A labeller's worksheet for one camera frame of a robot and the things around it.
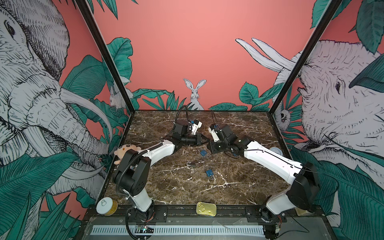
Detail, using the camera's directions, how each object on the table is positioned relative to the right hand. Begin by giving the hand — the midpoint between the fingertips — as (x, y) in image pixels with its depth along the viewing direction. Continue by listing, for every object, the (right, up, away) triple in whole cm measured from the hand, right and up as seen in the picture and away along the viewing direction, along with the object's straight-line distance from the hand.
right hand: (207, 145), depth 80 cm
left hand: (+2, +3, +1) cm, 4 cm away
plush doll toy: (-50, -5, +8) cm, 51 cm away
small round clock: (+46, -5, +15) cm, 49 cm away
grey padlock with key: (-9, -14, +13) cm, 21 cm away
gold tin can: (-1, -31, -8) cm, 32 cm away
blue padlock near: (+2, -18, +8) cm, 20 cm away
